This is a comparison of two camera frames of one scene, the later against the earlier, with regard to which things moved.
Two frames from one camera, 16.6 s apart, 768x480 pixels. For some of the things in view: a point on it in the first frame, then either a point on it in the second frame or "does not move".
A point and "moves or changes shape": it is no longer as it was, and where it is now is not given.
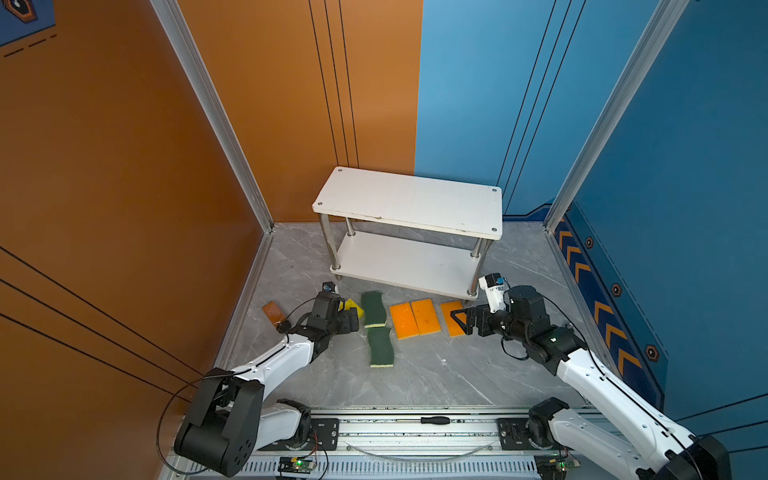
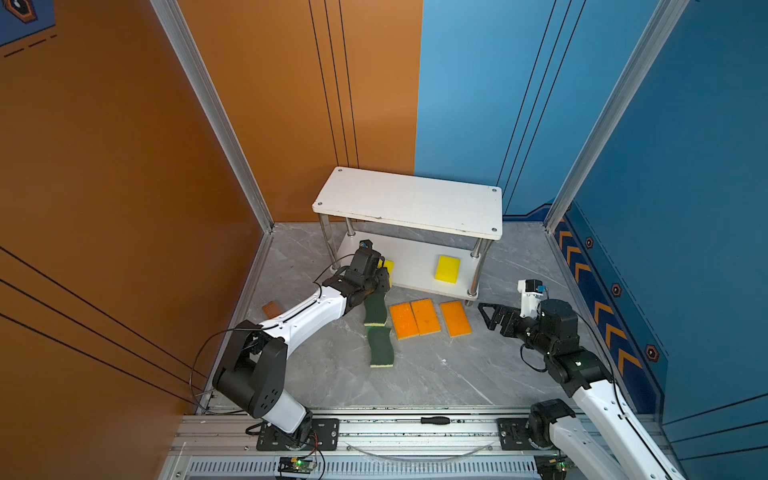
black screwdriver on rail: [437, 420] does not move
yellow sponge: [351, 304] moves or changes shape
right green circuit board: [554, 466] does not move
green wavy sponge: [381, 347] does not move
